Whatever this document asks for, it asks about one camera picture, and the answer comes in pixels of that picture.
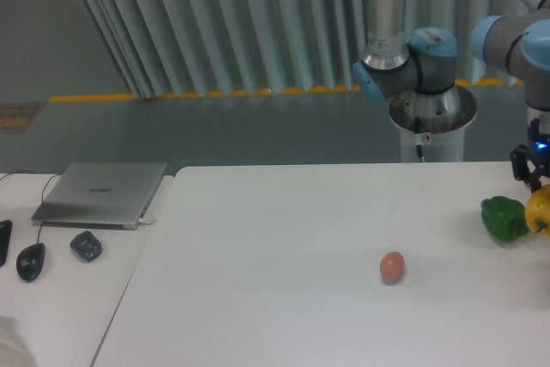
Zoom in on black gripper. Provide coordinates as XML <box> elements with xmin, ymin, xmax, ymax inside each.
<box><xmin>510</xmin><ymin>118</ymin><xmax>549</xmax><ymax>193</ymax></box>

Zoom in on yellow bell pepper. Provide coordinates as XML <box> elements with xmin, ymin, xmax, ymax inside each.
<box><xmin>525</xmin><ymin>185</ymin><xmax>549</xmax><ymax>236</ymax></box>

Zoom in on black computer mouse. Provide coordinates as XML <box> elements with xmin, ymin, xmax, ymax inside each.
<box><xmin>16</xmin><ymin>242</ymin><xmax>46</xmax><ymax>283</ymax></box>

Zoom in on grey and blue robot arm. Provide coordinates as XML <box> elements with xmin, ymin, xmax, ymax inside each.
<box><xmin>352</xmin><ymin>0</ymin><xmax>549</xmax><ymax>192</ymax></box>

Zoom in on green bell pepper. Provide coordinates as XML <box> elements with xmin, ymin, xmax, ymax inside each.
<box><xmin>480</xmin><ymin>196</ymin><xmax>529</xmax><ymax>242</ymax></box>

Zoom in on brown egg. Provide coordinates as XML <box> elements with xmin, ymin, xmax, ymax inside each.
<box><xmin>379</xmin><ymin>251</ymin><xmax>406</xmax><ymax>284</ymax></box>

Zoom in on silver laptop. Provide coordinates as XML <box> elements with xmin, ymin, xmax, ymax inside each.
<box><xmin>32</xmin><ymin>162</ymin><xmax>167</xmax><ymax>229</ymax></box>

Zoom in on small dark grey device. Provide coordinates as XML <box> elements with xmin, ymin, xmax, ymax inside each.
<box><xmin>70</xmin><ymin>230</ymin><xmax>103</xmax><ymax>263</ymax></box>

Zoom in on black keyboard edge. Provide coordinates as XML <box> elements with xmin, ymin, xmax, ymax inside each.
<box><xmin>0</xmin><ymin>220</ymin><xmax>13</xmax><ymax>266</ymax></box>

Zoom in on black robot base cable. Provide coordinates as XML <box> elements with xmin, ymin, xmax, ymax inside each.
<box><xmin>412</xmin><ymin>116</ymin><xmax>427</xmax><ymax>164</ymax></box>

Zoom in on black mouse cable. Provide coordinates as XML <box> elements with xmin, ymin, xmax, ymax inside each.
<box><xmin>0</xmin><ymin>170</ymin><xmax>58</xmax><ymax>246</ymax></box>

